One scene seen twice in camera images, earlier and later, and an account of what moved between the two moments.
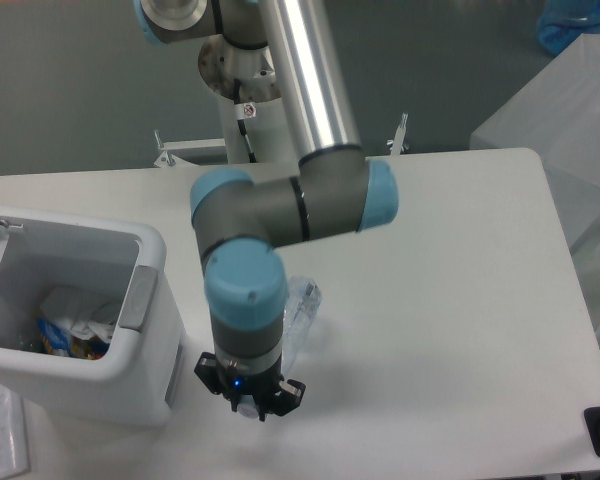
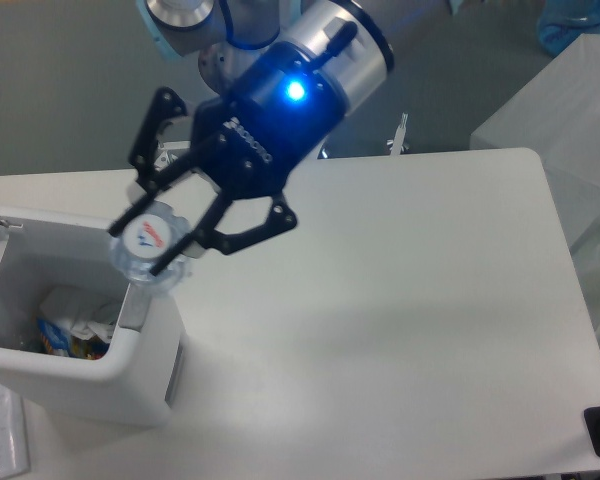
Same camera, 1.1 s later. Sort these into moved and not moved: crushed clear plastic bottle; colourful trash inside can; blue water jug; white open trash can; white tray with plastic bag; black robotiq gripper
Moved: crushed clear plastic bottle; black robotiq gripper
Not moved: colourful trash inside can; blue water jug; white tray with plastic bag; white open trash can
